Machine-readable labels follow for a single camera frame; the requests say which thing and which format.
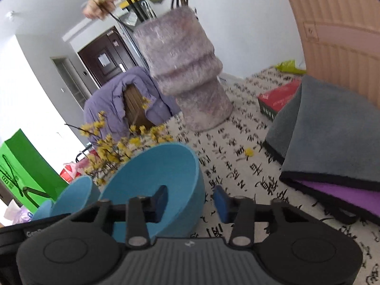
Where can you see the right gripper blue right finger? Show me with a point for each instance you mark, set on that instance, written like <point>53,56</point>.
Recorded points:
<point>240,212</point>

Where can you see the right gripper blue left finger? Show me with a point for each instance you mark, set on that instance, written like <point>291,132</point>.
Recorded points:
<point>141,211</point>

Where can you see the blue bowl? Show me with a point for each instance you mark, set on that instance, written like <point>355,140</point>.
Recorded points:
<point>173,165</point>
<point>76,196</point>
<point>44,211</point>

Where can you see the calligraphy print tablecloth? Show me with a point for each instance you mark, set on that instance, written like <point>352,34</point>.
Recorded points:
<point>232,155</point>

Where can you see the yellow flower branch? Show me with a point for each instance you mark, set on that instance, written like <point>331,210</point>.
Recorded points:
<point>108,155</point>

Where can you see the green paper bag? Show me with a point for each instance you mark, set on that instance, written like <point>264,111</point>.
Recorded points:
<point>27,175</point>

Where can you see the wooden chair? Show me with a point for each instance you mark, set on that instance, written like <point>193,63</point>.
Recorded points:
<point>135,113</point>

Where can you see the purple jacket on chair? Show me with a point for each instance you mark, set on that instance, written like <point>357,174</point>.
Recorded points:
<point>158,107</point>

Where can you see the red small box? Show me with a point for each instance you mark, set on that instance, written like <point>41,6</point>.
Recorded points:
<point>273,101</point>

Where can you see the grey cloth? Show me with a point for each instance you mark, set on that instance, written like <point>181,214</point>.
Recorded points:
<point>327,134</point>

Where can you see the purple cloth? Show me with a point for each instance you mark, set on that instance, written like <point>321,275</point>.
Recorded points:
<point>364,204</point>

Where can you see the dark brown door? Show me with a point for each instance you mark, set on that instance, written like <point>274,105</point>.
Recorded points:
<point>107,56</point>

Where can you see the purple ribbed vase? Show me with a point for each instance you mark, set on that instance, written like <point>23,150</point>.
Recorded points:
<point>181,59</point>

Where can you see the grey refrigerator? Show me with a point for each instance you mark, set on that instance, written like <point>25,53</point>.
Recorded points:
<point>128,22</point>

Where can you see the pink hard case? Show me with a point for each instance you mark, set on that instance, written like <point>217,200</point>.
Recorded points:
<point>340,40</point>

